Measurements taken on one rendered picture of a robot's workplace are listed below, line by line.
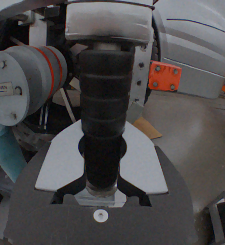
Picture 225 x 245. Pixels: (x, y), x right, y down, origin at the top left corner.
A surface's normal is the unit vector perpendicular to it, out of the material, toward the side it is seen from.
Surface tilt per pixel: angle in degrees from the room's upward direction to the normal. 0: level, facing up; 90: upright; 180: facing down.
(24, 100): 90
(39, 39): 90
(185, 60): 90
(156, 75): 90
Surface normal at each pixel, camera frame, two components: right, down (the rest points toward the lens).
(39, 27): 0.02, 0.52
